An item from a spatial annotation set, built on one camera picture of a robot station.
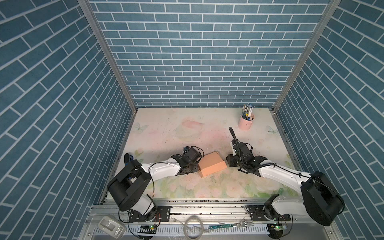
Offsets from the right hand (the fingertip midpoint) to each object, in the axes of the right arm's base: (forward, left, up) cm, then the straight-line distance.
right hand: (226, 156), depth 89 cm
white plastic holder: (-39, +54, -2) cm, 67 cm away
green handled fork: (-32, -8, -5) cm, 34 cm away
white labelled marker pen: (+28, -15, +13) cm, 34 cm away
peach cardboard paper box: (-7, +10, +3) cm, 12 cm away
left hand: (-7, +18, -4) cm, 20 cm away
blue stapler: (-6, +59, +1) cm, 59 cm away
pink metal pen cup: (+25, -13, +1) cm, 28 cm away
